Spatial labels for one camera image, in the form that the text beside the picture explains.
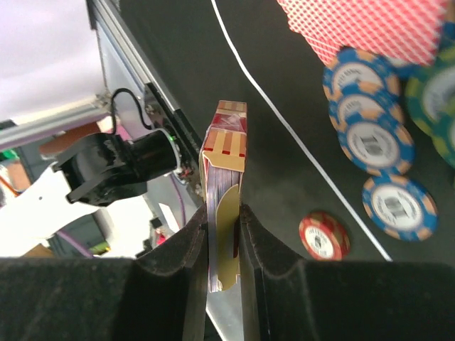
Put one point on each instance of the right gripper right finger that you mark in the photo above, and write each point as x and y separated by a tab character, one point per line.
287	297

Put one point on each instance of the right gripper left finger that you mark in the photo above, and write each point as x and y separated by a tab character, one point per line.
159	296

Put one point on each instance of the red poker chip stack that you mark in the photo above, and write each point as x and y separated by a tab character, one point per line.
324	237

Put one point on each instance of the red playing card deck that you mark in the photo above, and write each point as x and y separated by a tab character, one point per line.
222	162

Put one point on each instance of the spread blue white chips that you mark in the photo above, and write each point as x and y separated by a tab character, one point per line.
363	92

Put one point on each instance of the spread green chips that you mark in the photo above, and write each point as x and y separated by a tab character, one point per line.
429	95

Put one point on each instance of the red cards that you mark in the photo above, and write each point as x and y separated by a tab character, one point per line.
409	31

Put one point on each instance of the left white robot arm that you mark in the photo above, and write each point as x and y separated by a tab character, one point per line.
94	172

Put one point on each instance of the black poker table mat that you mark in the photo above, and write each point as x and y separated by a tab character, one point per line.
206	51

